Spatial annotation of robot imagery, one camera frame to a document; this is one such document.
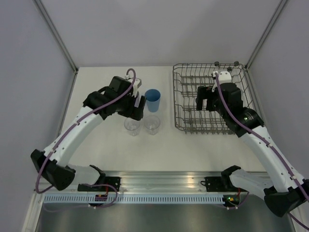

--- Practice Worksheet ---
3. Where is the clear glass cup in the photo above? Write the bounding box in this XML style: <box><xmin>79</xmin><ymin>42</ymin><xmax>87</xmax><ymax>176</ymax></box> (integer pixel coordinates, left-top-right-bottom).
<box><xmin>144</xmin><ymin>115</ymin><xmax>161</xmax><ymax>135</ymax></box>
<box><xmin>124</xmin><ymin>118</ymin><xmax>141</xmax><ymax>136</ymax></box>

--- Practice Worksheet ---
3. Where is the blue plastic cup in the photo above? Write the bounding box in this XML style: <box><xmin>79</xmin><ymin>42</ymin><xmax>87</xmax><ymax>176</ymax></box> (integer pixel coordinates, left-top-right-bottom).
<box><xmin>145</xmin><ymin>89</ymin><xmax>161</xmax><ymax>113</ymax></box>

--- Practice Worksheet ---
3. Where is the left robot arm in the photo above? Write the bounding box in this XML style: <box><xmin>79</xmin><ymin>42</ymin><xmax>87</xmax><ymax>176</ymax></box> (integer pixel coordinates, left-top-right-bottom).
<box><xmin>30</xmin><ymin>76</ymin><xmax>146</xmax><ymax>190</ymax></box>

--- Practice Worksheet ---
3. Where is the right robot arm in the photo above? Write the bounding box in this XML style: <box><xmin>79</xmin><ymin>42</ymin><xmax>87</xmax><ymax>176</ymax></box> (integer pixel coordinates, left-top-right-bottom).
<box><xmin>196</xmin><ymin>83</ymin><xmax>309</xmax><ymax>217</ymax></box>

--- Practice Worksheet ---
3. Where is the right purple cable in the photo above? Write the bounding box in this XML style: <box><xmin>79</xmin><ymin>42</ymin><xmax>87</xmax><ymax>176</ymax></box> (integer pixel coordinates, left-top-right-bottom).
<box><xmin>214</xmin><ymin>72</ymin><xmax>309</xmax><ymax>229</ymax></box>

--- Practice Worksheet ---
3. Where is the grey wire dish rack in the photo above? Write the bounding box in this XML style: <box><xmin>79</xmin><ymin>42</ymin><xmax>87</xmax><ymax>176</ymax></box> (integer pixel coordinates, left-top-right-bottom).
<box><xmin>172</xmin><ymin>61</ymin><xmax>259</xmax><ymax>135</ymax></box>

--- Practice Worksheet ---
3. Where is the right aluminium frame post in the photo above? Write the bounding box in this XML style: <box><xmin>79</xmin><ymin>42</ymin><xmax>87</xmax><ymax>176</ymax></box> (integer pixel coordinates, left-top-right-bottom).
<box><xmin>244</xmin><ymin>0</ymin><xmax>290</xmax><ymax>114</ymax></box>

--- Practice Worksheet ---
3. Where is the aluminium frame post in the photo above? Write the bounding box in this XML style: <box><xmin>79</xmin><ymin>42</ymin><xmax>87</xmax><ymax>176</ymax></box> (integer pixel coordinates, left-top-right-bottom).
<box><xmin>32</xmin><ymin>0</ymin><xmax>79</xmax><ymax>101</ymax></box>
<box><xmin>244</xmin><ymin>0</ymin><xmax>290</xmax><ymax>114</ymax></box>

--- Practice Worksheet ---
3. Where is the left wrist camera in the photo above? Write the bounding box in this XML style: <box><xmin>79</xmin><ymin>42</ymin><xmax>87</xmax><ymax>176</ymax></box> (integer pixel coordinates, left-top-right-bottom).
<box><xmin>125</xmin><ymin>74</ymin><xmax>142</xmax><ymax>98</ymax></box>

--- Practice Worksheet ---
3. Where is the aluminium mounting rail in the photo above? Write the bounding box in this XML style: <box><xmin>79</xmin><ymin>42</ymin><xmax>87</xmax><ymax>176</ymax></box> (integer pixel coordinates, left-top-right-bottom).
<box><xmin>33</xmin><ymin>170</ymin><xmax>278</xmax><ymax>194</ymax></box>

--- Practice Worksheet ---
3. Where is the white slotted cable duct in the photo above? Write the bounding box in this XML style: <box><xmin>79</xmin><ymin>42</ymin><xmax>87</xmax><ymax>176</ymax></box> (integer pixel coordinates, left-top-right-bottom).
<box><xmin>43</xmin><ymin>194</ymin><xmax>224</xmax><ymax>204</ymax></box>

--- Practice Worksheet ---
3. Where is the left aluminium frame post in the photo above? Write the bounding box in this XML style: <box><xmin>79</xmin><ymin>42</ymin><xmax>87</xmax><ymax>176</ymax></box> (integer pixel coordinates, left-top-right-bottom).
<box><xmin>32</xmin><ymin>0</ymin><xmax>79</xmax><ymax>101</ymax></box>

